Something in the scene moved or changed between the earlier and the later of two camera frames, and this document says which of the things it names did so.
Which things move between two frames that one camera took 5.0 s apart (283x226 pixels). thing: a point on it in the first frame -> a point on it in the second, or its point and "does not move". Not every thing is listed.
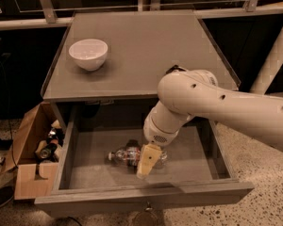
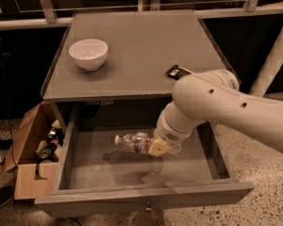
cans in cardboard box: x=48 y=149 does not move
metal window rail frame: x=151 y=1 does not move
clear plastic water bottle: x=131 y=154 -> x=141 y=142
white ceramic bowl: x=90 y=54 does not move
